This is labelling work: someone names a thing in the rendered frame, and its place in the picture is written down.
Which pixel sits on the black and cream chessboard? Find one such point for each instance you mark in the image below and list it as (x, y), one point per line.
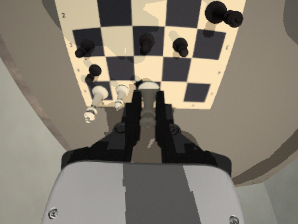
(115, 27)

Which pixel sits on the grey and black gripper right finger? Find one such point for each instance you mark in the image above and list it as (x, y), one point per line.
(178, 148)

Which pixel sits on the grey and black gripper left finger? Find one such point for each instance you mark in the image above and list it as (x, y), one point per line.
(118, 145)

